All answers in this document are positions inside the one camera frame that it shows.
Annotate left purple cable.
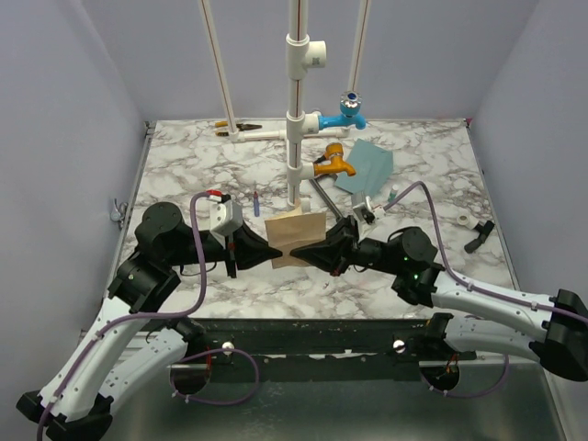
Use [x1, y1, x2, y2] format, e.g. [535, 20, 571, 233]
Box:
[36, 192, 261, 441]

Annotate black metal base rail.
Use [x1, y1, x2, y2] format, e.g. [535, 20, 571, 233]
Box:
[91, 316, 538, 382]

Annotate green white glue stick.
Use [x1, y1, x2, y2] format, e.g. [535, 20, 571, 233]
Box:
[388, 185, 400, 202]

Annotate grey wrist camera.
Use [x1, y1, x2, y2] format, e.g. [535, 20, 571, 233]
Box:
[351, 191, 378, 225]
[209, 192, 243, 236]

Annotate orange handled pliers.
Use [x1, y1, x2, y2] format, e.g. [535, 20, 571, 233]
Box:
[215, 120, 263, 137]

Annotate orange plastic faucet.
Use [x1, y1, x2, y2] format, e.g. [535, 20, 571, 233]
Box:
[313, 142, 356, 176]

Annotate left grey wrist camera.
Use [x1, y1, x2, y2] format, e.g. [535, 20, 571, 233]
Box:
[209, 192, 243, 236]

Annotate purple cable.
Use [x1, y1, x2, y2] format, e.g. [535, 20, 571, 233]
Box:
[383, 180, 588, 398]
[36, 192, 261, 441]

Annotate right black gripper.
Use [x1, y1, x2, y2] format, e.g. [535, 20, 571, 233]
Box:
[291, 215, 403, 277]

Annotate blue pen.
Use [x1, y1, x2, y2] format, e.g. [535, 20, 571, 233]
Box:
[253, 191, 261, 217]

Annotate white tape roll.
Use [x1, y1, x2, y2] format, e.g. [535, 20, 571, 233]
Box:
[457, 214, 479, 229]

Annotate black handle tool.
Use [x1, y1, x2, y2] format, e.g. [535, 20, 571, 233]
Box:
[464, 220, 495, 254]

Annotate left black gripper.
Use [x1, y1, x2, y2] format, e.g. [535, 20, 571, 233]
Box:
[167, 218, 285, 278]

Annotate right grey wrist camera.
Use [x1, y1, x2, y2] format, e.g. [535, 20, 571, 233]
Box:
[351, 191, 378, 225]

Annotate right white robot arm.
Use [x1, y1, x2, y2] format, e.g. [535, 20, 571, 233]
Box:
[290, 218, 587, 382]

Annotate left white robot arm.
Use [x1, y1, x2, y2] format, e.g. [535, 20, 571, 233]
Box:
[17, 192, 282, 440]

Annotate white pvc pipe frame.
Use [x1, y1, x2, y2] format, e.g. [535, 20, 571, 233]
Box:
[198, 0, 371, 217]

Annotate grey metal rod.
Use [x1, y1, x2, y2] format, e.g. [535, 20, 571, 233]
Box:
[309, 179, 344, 221]

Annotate blue plastic faucet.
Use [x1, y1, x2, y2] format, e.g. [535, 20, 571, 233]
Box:
[318, 90, 367, 130]

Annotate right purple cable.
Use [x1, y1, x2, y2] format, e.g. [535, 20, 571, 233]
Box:
[383, 180, 588, 398]

